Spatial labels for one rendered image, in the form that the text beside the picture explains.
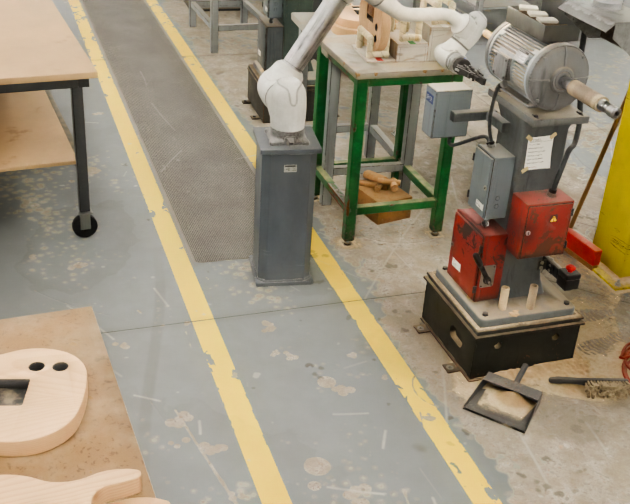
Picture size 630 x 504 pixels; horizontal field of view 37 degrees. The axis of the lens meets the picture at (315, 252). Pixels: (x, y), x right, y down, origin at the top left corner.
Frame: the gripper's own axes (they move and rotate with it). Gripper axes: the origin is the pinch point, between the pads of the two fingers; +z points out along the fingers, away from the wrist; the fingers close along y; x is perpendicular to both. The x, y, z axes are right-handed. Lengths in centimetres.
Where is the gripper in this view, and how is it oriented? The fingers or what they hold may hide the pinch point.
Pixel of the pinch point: (480, 79)
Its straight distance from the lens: 422.5
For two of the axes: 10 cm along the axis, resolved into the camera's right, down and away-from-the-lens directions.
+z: 3.1, 4.7, -8.2
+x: 1.9, -8.8, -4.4
